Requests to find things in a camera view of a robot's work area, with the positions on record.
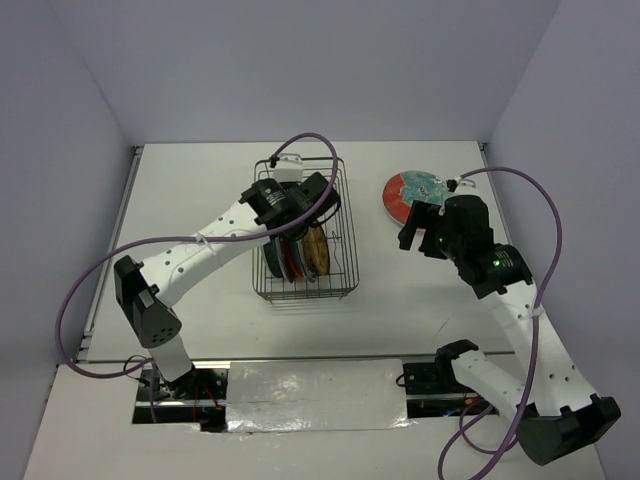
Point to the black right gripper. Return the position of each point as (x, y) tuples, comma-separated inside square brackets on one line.
[(425, 215)]

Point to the red and teal patterned plate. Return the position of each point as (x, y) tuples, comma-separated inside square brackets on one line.
[(404, 188)]

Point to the dark teal blossom plate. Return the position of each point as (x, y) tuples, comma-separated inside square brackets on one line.
[(287, 274)]

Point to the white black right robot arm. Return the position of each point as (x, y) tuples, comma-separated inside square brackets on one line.
[(558, 411)]

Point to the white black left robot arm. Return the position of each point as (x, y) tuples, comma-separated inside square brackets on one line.
[(148, 290)]

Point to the yellow rimmed patterned plate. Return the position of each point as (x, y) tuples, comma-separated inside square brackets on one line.
[(318, 248)]

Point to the blue floral white plate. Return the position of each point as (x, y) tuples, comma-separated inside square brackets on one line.
[(307, 266)]

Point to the light green small plate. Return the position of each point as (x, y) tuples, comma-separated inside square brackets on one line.
[(271, 260)]

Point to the orange red plate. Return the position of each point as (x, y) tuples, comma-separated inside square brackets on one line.
[(292, 257)]

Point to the silver foil tape panel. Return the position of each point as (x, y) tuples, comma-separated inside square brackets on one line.
[(297, 396)]

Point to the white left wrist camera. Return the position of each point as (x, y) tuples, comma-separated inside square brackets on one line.
[(287, 168)]

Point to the grey wire dish rack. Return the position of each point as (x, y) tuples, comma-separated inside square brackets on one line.
[(343, 276)]

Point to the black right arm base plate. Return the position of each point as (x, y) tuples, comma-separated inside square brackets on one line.
[(422, 379)]

